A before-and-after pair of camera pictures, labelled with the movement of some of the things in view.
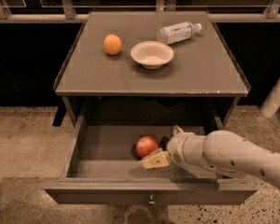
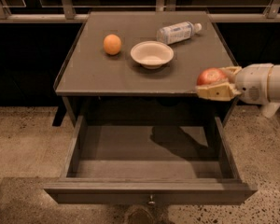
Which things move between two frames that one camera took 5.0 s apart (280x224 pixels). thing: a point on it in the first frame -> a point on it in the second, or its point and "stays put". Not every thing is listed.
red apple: (146, 145) -> (211, 76)
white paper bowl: (151, 54) stays put
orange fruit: (112, 44) stays put
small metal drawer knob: (151, 202) stays put
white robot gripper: (176, 148) -> (251, 82)
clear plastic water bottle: (178, 32) stays put
